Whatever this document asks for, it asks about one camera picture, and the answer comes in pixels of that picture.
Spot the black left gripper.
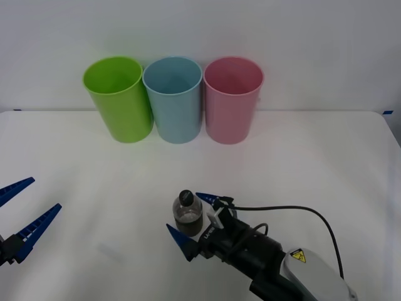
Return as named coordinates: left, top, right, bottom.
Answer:
left=0, top=176, right=63, bottom=268

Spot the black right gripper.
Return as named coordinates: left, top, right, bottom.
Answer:
left=165, top=191, right=251, bottom=267

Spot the small dark plastic bottle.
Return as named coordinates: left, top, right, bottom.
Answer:
left=172, top=189, right=204, bottom=238

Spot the pale blue plastic bin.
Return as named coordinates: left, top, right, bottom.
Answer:
left=142, top=56, right=203, bottom=144

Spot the pink plastic bin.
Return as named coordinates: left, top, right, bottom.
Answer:
left=203, top=56, right=264, bottom=145

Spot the green plastic bin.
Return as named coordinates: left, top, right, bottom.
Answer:
left=82, top=55, right=154, bottom=144

